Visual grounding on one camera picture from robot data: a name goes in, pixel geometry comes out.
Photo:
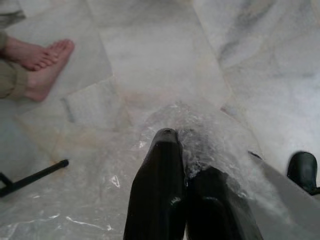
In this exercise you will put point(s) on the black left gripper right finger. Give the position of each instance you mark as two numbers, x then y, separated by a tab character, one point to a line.
215	212

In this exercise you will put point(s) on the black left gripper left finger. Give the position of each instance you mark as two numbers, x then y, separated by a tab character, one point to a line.
157	190

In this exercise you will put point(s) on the grey flat bar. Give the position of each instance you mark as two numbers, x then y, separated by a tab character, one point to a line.
287	190

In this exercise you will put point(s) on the black rounded rubber foot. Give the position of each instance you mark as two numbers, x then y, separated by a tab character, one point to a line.
301	172

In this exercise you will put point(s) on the black metal rod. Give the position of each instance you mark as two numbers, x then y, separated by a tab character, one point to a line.
37	176

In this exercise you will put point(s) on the person's bare foot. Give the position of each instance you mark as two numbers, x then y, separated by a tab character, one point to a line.
37	56
42	82

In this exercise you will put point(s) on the person's olive trouser leg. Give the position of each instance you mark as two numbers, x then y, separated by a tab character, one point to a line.
10	12
11	80

